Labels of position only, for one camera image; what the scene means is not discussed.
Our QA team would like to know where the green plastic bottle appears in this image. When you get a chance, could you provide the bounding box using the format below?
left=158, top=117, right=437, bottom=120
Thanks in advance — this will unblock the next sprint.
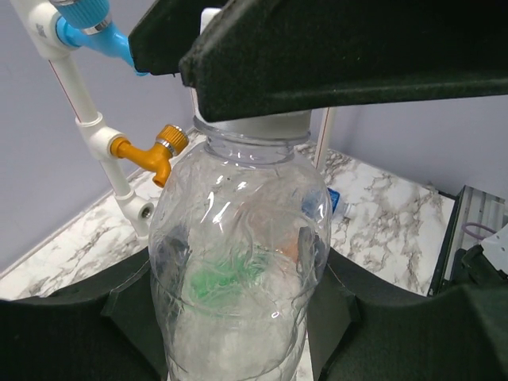
left=189, top=252, right=269, bottom=303

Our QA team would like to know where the clear plastic bottle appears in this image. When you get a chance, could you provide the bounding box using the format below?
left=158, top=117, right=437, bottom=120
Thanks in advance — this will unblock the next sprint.
left=148, top=123, right=332, bottom=380

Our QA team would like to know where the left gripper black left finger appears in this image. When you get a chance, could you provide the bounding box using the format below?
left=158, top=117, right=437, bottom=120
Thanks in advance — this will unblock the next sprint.
left=1, top=250, right=167, bottom=380

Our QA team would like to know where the white pipe stand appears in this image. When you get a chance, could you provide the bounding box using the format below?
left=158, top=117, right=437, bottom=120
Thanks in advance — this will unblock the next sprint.
left=11, top=1, right=154, bottom=241

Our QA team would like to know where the blue label plastic bottle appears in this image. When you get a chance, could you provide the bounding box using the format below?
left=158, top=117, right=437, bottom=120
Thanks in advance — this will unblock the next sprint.
left=302, top=188, right=357, bottom=221

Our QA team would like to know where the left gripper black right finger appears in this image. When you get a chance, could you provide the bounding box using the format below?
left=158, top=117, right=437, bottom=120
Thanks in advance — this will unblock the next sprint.
left=309, top=251, right=507, bottom=380

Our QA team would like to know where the yellow faucet tap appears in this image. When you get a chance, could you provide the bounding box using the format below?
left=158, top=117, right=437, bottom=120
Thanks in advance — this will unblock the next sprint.
left=110, top=125, right=189, bottom=188

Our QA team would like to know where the white blue bottle cap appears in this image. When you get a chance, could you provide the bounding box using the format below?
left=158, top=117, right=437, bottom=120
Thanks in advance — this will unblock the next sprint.
left=194, top=110, right=311, bottom=140

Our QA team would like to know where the white rear pole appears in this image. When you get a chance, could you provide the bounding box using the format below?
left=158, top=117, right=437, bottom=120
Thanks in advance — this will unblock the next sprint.
left=314, top=107, right=337, bottom=171

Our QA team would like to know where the aluminium extrusion rail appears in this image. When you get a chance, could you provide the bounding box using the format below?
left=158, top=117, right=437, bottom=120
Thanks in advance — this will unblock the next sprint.
left=427, top=186, right=507, bottom=297

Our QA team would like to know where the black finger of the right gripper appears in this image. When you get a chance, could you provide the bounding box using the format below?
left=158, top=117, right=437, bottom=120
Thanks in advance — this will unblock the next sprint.
left=179, top=1, right=507, bottom=121
left=127, top=0, right=306, bottom=77

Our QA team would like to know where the blue faucet tap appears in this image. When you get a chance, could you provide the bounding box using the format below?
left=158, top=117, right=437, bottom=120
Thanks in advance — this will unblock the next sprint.
left=50, top=0, right=147, bottom=76

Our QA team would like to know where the orange plastic bottle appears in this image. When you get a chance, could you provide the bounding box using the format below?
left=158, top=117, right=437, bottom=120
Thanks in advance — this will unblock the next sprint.
left=275, top=228, right=314, bottom=264

